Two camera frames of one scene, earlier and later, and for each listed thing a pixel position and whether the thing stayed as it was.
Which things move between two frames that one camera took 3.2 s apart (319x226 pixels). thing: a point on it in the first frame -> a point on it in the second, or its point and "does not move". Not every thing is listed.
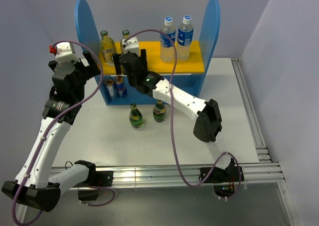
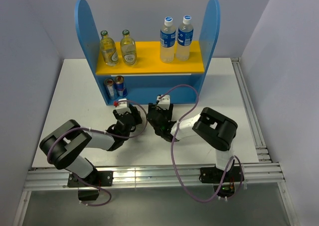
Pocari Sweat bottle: x=185 y=39 does not move
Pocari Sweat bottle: x=167 y=46 does not move
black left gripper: x=93 y=70 -> x=137 y=118
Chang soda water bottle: x=107 y=46 does not move
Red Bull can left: x=108 y=83 does not move
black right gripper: x=143 y=58 -> x=169 y=112
